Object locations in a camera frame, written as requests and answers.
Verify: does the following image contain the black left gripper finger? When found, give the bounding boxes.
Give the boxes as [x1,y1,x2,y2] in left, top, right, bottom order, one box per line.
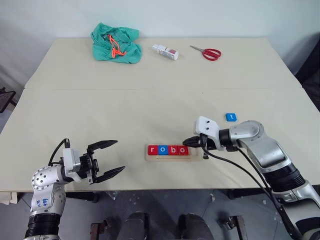
[92,165,126,185]
[87,139,119,154]

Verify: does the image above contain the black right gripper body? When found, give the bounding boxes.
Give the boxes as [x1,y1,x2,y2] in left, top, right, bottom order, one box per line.
[198,134,219,160]

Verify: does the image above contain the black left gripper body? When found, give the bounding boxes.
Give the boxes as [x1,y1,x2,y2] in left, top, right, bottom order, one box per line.
[79,151,100,185]

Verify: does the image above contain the wooden tile rack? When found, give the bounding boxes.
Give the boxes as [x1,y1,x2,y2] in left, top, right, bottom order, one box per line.
[144,143,201,162]

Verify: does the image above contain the white box under table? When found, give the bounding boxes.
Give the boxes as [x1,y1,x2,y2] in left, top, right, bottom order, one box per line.
[0,191,19,205]

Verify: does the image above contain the white plastic bottle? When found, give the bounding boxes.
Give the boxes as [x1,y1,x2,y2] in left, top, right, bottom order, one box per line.
[151,44,180,61]

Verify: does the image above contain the green cloth bag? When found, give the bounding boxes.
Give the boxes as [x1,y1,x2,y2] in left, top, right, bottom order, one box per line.
[90,22,143,65]

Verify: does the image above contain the black folding stand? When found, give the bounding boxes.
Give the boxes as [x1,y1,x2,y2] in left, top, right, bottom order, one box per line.
[0,87,17,113]

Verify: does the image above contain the black chair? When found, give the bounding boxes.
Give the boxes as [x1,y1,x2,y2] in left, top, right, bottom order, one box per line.
[287,32,320,112]

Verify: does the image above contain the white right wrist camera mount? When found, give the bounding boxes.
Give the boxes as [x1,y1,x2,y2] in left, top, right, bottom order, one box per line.
[193,115,225,151]

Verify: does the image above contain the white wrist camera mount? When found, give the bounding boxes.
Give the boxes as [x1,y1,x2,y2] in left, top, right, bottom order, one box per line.
[193,115,225,151]
[61,147,88,183]

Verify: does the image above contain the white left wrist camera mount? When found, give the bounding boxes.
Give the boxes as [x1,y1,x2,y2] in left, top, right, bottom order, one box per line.
[61,147,88,183]

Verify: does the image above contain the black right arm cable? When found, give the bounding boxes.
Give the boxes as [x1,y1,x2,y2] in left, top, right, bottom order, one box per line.
[202,146,305,240]

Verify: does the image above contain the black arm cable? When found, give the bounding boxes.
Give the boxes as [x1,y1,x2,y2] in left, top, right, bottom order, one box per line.
[202,146,305,240]
[47,138,71,167]

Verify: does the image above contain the black table frame bar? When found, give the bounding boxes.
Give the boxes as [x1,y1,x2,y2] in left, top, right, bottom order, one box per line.
[228,188,273,200]
[65,191,100,203]

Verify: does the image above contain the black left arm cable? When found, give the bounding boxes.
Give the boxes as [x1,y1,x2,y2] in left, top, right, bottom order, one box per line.
[47,138,71,167]

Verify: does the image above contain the rusty metal bracket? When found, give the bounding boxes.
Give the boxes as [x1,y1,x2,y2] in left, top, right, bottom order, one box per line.
[90,219,108,240]
[219,215,246,237]

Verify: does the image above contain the red handled scissors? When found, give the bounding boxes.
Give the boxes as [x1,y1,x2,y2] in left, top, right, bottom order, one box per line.
[189,44,223,62]

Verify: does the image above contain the orange cord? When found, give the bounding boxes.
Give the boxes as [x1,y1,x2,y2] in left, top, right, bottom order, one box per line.
[107,34,125,58]

